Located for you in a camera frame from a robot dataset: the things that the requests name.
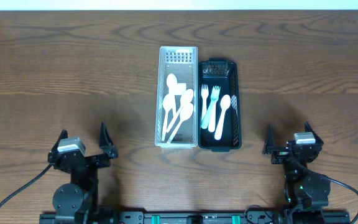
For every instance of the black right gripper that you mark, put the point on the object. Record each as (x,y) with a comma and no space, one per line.
(288,152)

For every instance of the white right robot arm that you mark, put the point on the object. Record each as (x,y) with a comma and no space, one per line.
(306,192)

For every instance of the white plastic fork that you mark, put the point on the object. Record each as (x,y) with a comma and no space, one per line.
(204,96)
(213,121)
(210,109)

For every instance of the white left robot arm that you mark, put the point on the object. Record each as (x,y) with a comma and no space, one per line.
(77,201)

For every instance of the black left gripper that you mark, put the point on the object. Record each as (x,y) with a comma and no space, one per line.
(89,158)

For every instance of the dark green plastic basket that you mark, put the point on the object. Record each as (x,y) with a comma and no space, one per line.
(221,72)

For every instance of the white plastic spoon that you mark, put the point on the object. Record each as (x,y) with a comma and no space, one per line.
(167,106)
(185,114)
(224,104)
(185,99)
(172,83)

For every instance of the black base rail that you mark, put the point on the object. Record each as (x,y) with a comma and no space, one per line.
(251,215)

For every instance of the clear plastic basket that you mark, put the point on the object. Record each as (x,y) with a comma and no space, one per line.
(183,63)

